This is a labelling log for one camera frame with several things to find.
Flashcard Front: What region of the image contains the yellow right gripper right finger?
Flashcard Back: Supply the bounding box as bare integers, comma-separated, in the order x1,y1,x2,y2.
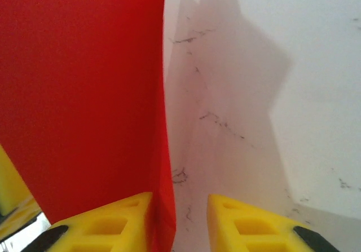
206,193,340,252

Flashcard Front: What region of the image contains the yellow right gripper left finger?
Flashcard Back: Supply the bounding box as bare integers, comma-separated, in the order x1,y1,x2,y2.
25,192,155,252

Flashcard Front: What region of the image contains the red paper sheet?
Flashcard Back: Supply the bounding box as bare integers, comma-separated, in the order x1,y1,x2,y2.
0,0,177,252

